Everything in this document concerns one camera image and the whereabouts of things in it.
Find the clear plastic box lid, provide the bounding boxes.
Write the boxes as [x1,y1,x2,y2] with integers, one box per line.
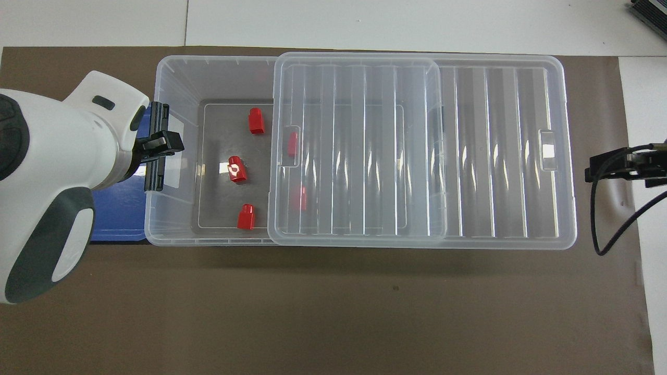
[267,51,578,251]

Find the clear plastic storage box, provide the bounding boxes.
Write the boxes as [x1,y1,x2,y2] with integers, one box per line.
[143,52,448,247]

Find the blue flat board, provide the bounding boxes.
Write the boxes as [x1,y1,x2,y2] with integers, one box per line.
[91,101,153,243]

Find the black ribbed device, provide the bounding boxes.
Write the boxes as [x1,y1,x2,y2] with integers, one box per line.
[627,0,667,33]

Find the black cable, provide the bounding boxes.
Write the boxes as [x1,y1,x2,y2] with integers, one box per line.
[589,147,667,257]

